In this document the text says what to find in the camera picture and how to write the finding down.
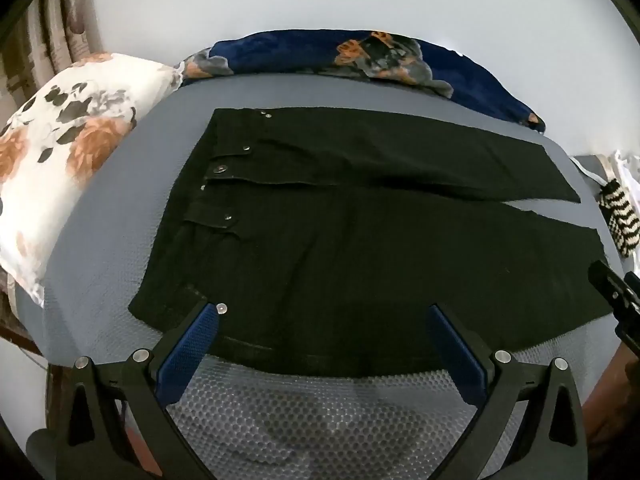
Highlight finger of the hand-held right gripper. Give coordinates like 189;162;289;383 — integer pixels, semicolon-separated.
587;259;640;356

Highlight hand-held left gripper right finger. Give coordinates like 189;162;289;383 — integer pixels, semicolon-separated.
426;303;589;480

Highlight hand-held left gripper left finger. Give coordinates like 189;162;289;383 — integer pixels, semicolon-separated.
55;301;230;480

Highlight black pants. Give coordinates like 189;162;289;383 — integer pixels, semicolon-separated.
128;106;614;378

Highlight person's right forearm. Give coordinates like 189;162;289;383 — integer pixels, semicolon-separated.
582;345;640;453

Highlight black and white striped cloth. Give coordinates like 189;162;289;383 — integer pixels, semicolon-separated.
598;179;640;259

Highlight white dotted cloth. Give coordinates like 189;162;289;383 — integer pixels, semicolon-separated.
570;149;640;196

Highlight white floral pillow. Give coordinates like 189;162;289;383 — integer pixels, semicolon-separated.
0;52;182;307

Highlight blue floral blanket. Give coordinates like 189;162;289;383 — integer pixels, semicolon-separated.
175;30;546;135

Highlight beige curtain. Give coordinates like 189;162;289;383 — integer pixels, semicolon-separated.
0;0;103;106

